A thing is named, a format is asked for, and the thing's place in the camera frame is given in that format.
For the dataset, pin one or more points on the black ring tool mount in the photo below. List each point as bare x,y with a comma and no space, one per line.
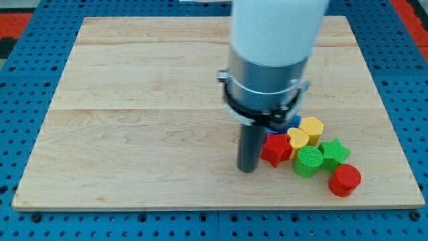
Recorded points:
271,119

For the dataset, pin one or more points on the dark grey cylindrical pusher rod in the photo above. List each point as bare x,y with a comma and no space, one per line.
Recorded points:
251,141

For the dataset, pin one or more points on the blue block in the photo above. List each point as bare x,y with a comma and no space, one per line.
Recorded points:
294,123

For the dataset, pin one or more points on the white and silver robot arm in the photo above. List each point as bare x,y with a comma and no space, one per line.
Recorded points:
270,43

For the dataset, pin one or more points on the red star block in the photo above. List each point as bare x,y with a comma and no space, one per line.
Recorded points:
276,149

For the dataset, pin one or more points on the yellow heart block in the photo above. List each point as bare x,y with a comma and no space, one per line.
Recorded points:
297,139

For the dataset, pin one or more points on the yellow hexagon block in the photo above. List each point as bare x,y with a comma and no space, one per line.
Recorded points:
313,127

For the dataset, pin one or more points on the green cylinder block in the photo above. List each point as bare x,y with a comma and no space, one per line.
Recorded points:
308,161

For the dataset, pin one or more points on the green star block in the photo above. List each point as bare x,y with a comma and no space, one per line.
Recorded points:
334,153

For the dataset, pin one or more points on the red cylinder block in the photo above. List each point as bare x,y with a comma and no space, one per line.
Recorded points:
345,179

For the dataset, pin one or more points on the light wooden board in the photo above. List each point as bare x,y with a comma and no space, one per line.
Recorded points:
137,123

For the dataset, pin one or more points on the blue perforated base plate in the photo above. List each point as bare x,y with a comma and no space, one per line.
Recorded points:
36,41

